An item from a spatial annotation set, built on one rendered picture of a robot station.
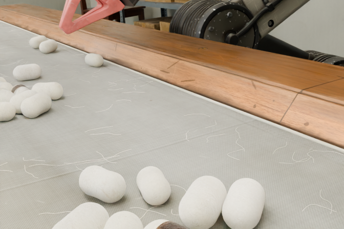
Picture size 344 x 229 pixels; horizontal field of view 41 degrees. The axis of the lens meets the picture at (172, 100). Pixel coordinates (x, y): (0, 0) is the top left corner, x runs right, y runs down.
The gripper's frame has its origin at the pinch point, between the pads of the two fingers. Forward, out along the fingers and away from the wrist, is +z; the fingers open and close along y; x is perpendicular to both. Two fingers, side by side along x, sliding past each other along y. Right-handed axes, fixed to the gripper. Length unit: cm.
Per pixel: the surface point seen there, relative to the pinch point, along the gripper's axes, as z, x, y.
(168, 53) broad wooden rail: -4.7, 9.3, 7.9
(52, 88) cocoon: 7.4, 0.2, 9.3
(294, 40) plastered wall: -110, 159, -150
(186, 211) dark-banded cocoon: 8.7, -1.0, 38.3
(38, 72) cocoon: 6.7, 1.5, -1.6
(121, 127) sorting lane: 6.5, 2.9, 21.0
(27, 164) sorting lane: 13.2, -2.8, 23.5
